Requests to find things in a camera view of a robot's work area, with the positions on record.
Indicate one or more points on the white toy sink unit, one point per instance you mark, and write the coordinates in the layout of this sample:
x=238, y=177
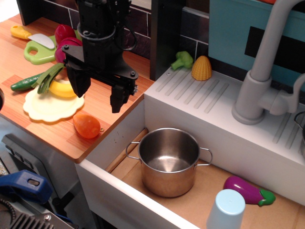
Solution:
x=197, y=122

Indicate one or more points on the yellow toy banana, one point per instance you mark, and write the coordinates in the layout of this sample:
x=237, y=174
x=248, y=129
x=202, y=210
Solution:
x=62, y=88

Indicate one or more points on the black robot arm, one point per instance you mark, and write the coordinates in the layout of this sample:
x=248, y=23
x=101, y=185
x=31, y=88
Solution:
x=101, y=28

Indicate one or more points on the yellow-handled toy knife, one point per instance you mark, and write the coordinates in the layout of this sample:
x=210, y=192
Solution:
x=19, y=32

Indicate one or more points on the green toy cucumber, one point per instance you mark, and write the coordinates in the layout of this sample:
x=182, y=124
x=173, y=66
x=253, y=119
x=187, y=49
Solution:
x=25, y=84

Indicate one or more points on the cream flower-shaped plate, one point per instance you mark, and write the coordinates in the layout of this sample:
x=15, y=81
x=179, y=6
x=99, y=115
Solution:
x=49, y=107

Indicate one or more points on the grey toy faucet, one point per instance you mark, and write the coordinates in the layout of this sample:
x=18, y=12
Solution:
x=256, y=95

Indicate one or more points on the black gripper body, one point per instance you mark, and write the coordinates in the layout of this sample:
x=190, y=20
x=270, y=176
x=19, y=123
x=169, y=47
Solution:
x=101, y=58

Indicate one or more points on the red toy apple half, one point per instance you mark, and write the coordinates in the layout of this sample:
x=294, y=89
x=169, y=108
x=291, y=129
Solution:
x=62, y=32

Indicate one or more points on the green toy cutting board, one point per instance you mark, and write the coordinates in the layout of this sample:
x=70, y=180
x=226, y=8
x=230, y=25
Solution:
x=38, y=54

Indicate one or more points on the stainless steel pot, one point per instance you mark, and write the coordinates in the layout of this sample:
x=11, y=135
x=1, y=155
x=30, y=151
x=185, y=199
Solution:
x=168, y=162

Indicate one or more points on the wooden toy counter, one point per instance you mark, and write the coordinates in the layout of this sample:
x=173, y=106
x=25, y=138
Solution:
x=71, y=125

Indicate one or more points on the yellow toy corn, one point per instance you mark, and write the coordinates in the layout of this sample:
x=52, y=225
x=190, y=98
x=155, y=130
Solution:
x=202, y=69

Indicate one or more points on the orange toy carrot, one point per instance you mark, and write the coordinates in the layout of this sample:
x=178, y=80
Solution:
x=86, y=125

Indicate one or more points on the green felt leek leaves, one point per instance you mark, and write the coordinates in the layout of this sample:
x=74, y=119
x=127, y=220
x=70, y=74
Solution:
x=44, y=81

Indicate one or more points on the green toy broccoli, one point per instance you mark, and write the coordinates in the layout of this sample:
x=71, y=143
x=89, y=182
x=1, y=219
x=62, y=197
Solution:
x=183, y=59

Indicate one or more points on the light blue plastic cup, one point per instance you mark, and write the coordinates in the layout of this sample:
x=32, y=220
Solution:
x=227, y=211

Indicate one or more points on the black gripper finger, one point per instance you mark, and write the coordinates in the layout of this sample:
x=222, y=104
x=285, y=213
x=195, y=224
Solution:
x=118, y=98
x=79, y=81

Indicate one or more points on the blue clamp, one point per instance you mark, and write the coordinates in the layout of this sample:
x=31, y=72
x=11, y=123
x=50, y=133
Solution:
x=26, y=185

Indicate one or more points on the purple toy eggplant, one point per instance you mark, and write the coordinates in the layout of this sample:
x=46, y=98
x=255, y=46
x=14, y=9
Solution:
x=251, y=194

